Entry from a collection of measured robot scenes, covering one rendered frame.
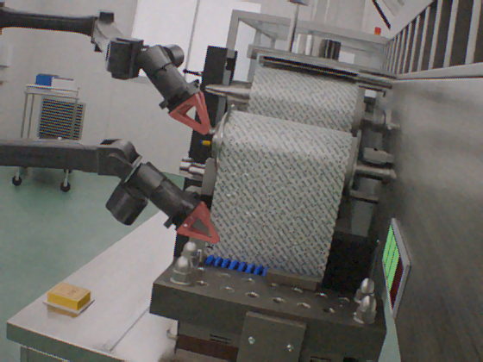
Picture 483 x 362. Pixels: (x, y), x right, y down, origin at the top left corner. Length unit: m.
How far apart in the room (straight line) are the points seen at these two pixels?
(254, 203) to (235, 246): 0.09
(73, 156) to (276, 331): 0.52
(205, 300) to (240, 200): 0.24
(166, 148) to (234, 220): 5.86
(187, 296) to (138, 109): 6.12
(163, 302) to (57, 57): 6.57
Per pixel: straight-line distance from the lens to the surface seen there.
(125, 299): 1.29
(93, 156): 1.20
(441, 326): 0.50
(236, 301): 1.02
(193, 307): 1.04
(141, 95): 7.08
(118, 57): 1.25
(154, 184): 1.19
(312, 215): 1.17
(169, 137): 7.01
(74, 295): 1.21
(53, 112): 7.52
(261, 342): 1.02
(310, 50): 1.86
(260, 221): 1.18
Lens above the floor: 1.41
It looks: 11 degrees down
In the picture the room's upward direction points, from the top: 10 degrees clockwise
